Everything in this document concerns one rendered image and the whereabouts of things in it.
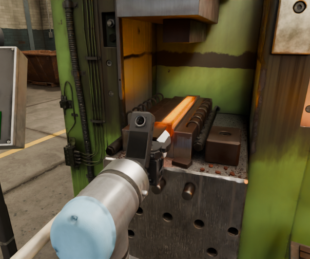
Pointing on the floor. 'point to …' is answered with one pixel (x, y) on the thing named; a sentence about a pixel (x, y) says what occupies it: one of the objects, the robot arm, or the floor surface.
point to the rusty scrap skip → (42, 68)
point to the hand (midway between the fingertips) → (160, 130)
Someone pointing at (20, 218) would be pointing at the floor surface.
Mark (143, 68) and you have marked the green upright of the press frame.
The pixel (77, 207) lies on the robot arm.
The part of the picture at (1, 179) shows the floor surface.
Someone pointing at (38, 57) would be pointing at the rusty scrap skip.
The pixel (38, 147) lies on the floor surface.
